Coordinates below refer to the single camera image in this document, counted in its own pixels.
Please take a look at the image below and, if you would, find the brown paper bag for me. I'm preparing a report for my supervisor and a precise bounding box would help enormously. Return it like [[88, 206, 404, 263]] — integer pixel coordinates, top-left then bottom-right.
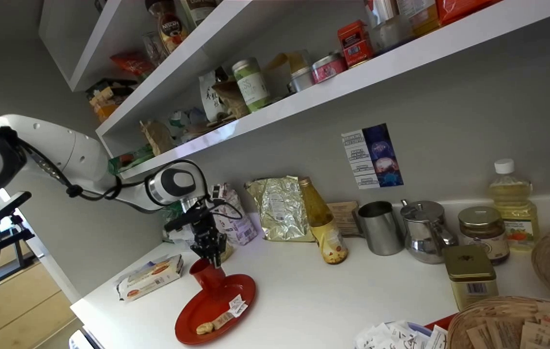
[[140, 120, 175, 156]]

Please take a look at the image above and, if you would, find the white cracker packet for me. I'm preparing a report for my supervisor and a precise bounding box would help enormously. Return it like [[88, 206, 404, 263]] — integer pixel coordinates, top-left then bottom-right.
[[115, 254, 185, 302]]

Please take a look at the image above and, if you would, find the instant coffee jar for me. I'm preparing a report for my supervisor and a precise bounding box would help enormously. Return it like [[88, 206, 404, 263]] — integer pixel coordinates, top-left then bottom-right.
[[145, 0, 189, 53]]

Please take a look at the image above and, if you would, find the green labelled canister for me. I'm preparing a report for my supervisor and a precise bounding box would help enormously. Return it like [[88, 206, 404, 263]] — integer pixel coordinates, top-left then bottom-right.
[[232, 57, 272, 113]]

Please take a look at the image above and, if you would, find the large glass jar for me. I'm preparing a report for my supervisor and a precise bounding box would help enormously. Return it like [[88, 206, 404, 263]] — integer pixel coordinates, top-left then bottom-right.
[[365, 0, 414, 55]]

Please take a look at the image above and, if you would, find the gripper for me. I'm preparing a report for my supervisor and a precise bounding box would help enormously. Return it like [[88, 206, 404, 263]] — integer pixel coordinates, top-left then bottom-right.
[[189, 209, 228, 270]]

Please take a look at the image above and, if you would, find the yellow glass bottle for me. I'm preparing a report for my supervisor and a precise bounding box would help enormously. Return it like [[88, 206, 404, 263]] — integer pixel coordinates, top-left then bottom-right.
[[299, 177, 349, 265]]

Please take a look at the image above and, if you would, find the white wall shelf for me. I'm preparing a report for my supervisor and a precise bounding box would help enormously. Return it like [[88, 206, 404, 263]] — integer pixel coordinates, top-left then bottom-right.
[[38, 0, 550, 181]]

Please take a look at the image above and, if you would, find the white printed bag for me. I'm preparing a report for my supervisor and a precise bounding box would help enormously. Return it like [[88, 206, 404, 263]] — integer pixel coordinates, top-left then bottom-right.
[[198, 68, 230, 123]]

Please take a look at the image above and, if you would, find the red tea box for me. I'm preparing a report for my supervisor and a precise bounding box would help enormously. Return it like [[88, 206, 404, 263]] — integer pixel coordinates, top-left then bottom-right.
[[336, 19, 374, 69]]

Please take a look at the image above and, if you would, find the brown paper packet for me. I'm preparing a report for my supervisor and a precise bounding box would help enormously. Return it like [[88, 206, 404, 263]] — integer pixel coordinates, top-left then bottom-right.
[[327, 201, 363, 238]]

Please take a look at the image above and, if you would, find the heap of white sachets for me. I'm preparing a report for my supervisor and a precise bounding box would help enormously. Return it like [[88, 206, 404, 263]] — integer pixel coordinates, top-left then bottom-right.
[[353, 319, 448, 349]]

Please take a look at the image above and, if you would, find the yellow box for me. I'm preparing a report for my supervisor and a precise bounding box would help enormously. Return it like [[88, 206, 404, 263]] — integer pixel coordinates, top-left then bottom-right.
[[397, 0, 440, 37]]

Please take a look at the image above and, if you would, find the green plastic bag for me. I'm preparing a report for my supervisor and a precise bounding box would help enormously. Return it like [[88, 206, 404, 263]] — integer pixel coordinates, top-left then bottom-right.
[[161, 201, 195, 244]]

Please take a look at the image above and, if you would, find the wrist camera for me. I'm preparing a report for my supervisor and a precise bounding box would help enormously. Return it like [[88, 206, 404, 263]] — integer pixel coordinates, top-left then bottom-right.
[[164, 207, 209, 232]]

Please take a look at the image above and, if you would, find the brown crumpled bag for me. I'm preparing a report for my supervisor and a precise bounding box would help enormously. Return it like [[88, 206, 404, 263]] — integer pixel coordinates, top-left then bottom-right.
[[211, 79, 251, 120]]

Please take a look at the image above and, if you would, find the white patterned bag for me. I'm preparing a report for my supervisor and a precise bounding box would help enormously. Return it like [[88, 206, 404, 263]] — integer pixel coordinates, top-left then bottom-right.
[[209, 183, 259, 246]]

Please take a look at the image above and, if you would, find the yellow paper bag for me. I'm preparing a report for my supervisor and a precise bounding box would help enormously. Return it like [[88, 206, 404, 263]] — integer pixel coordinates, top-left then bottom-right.
[[264, 49, 312, 99]]

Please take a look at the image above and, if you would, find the red cup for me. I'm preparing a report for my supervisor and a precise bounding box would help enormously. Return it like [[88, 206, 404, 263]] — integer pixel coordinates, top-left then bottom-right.
[[189, 258, 227, 292]]

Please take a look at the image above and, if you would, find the red plate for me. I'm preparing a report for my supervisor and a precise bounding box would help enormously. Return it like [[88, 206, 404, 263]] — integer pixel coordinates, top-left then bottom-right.
[[174, 274, 257, 346]]

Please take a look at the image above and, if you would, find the stack of yellow boxes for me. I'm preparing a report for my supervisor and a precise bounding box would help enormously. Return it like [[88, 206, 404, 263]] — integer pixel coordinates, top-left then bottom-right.
[[85, 79, 138, 123]]

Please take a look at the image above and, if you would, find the silver round tin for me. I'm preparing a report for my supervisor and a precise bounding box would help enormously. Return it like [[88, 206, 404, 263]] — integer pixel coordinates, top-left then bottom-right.
[[286, 66, 315, 94]]

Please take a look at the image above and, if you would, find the orange box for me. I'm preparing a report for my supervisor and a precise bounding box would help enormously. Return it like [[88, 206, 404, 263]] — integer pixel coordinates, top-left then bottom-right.
[[435, 0, 501, 26]]

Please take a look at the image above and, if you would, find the pink round tin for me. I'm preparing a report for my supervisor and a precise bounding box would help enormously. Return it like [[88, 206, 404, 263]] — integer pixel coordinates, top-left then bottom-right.
[[311, 52, 347, 84]]

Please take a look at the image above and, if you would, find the green packet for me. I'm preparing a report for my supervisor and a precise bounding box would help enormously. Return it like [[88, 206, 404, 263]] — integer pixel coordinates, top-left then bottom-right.
[[108, 145, 155, 175]]

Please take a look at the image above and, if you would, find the brown sachet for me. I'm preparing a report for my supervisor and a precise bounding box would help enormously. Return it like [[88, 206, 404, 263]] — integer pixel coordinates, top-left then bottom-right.
[[211, 312, 235, 331]]

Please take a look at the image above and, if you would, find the wooden cabinet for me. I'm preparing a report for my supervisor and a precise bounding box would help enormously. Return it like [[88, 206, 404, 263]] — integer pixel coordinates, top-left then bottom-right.
[[0, 242, 78, 349]]

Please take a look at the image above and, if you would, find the steel cup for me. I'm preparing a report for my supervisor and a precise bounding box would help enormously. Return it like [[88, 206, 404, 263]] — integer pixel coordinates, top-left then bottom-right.
[[357, 201, 406, 256]]

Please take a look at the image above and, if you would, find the heap of brown packets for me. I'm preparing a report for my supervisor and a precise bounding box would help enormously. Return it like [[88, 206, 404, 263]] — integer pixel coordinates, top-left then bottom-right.
[[466, 301, 550, 349]]

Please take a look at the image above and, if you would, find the clear glass jar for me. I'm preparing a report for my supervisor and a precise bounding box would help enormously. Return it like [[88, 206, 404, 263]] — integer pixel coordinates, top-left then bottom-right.
[[141, 31, 167, 67]]

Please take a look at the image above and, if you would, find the glass jar with gold lid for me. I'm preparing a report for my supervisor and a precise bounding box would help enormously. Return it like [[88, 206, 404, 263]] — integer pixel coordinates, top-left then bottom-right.
[[457, 206, 511, 266]]

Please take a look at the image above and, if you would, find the gold foil bag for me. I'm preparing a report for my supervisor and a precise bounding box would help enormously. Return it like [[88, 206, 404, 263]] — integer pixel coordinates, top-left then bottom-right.
[[244, 175, 315, 242]]

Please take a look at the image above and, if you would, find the cooking oil bottle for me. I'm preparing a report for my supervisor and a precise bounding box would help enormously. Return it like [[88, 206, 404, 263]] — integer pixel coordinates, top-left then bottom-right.
[[487, 158, 541, 252]]

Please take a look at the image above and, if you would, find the gold tin box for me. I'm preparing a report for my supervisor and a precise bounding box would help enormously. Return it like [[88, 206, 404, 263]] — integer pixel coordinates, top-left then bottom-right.
[[442, 244, 500, 311]]

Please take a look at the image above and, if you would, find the steel teapot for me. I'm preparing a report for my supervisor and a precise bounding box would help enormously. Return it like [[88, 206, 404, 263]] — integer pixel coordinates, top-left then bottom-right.
[[399, 198, 459, 265]]

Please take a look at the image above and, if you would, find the red snack packet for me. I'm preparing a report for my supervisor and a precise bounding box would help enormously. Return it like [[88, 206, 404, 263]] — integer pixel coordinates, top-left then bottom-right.
[[110, 50, 155, 77]]

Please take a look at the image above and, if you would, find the wall poster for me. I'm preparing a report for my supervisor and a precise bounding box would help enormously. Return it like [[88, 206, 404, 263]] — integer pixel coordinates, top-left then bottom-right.
[[341, 123, 404, 190]]

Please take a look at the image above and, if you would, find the dark box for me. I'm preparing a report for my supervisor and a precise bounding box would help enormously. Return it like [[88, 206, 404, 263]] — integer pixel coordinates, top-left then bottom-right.
[[180, 0, 218, 28]]

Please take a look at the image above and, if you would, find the camera on mount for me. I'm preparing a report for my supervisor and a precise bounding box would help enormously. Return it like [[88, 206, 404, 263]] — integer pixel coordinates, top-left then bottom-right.
[[0, 191, 36, 302]]

